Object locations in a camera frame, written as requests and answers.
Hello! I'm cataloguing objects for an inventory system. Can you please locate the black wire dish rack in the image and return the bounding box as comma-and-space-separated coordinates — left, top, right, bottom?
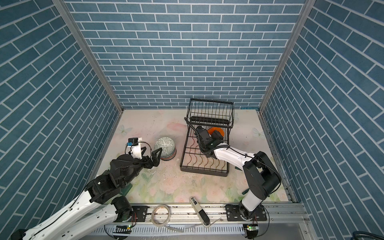
180, 98, 235, 177

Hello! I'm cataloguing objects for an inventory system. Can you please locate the aluminium corner post left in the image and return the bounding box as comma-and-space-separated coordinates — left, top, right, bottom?
52, 0, 124, 114

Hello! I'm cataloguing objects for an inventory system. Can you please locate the aluminium corner post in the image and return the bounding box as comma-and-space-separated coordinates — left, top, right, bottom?
259, 0, 316, 113
52, 0, 124, 114

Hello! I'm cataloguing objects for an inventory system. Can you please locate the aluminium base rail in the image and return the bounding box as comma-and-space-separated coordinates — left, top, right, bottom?
86, 202, 316, 240

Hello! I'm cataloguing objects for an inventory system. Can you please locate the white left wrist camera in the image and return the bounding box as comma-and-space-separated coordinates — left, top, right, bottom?
127, 138, 142, 160

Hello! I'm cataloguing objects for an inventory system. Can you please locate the orange plastic bowl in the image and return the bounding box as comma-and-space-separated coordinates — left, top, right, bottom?
208, 127, 225, 139

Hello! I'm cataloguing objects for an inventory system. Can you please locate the green patterned ceramic bowl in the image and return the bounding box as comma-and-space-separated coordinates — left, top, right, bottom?
155, 137, 176, 157

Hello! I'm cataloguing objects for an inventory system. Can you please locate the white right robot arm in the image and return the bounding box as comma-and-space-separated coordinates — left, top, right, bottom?
193, 126, 282, 220

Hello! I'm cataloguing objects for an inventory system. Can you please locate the black silver handheld scanner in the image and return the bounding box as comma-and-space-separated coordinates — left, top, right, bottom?
190, 197, 211, 227

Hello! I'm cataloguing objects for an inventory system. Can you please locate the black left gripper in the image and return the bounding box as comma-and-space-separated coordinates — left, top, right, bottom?
121, 146, 163, 188

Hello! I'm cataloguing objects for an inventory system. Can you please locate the coiled clear cable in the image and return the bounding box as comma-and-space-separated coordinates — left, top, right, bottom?
150, 204, 172, 226

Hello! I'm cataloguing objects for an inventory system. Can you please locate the dark green sponge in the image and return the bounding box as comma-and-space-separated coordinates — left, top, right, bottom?
120, 183, 133, 196

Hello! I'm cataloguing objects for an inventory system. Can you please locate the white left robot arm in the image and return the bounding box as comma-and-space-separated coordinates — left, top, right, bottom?
11, 148, 163, 240

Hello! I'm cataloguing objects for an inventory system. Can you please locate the aluminium corner post right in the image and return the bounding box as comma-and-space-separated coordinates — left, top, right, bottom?
259, 0, 316, 113

